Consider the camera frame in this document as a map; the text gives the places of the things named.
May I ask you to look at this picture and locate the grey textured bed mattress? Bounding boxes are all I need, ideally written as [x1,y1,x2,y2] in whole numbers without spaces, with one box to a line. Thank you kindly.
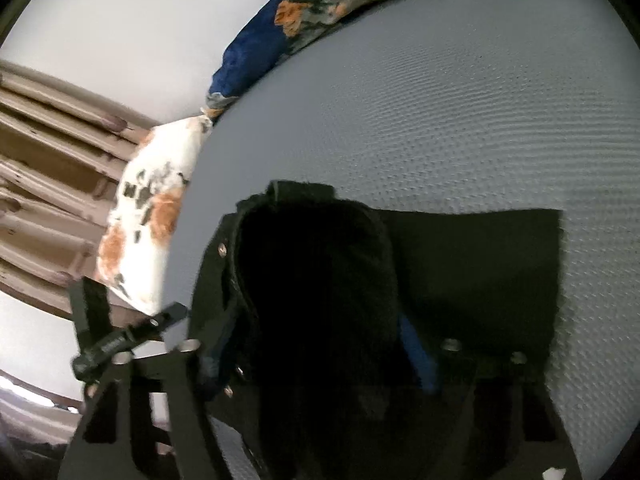
[160,0,640,480]

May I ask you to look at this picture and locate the panelled wooden closet door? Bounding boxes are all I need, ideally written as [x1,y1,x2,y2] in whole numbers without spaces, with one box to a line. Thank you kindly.
[0,60,156,321]

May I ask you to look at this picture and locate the white floral pillow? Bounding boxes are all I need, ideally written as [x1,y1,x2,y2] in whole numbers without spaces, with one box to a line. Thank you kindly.
[95,115,213,318]

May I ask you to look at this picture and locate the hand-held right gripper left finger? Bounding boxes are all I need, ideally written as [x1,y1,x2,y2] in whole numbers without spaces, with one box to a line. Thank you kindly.
[60,340,231,480]

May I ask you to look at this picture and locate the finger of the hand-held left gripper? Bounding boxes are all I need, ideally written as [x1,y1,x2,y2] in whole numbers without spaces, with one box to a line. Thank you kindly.
[69,276,119,347]
[71,302,189,379]

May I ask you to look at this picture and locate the blue patterned pillow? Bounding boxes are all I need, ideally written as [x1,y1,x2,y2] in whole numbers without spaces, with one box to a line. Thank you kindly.
[205,0,453,118]

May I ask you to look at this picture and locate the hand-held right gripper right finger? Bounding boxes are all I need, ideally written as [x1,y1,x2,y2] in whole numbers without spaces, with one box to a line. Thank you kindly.
[397,312,583,480]

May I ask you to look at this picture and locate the black pants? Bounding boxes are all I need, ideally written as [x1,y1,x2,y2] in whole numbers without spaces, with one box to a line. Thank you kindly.
[187,180,566,480]

